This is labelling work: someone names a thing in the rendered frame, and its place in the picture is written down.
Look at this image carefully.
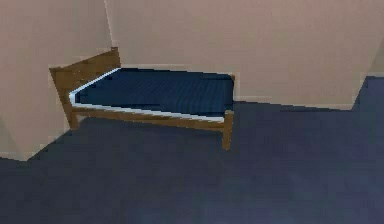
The wooden bed with blue mattress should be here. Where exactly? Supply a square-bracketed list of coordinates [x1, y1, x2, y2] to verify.
[48, 46, 236, 152]

